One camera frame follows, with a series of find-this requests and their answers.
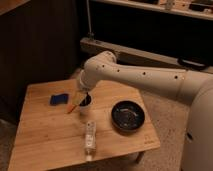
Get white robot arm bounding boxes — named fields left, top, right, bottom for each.
left=77, top=51, right=213, bottom=171

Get black items in cup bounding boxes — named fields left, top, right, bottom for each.
left=80, top=94, right=91, bottom=106

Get white cup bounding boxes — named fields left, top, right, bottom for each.
left=79, top=103, right=91, bottom=115

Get orange marker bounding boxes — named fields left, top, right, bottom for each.
left=67, top=104, right=77, bottom=114

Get blue sponge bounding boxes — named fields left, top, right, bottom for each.
left=50, top=93, right=69, bottom=106

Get wooden table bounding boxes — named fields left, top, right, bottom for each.
left=8, top=80, right=160, bottom=171

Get black bowl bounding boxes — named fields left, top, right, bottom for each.
left=111, top=100, right=145, bottom=132

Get long grey case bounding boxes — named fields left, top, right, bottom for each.
left=79, top=36, right=213, bottom=75

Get metal pole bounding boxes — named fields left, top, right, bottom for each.
left=86, top=0, right=94, bottom=40

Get wooden shelf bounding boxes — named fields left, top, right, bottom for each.
left=93, top=0, right=213, bottom=21

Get black handle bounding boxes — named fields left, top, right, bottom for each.
left=177, top=58, right=209, bottom=71

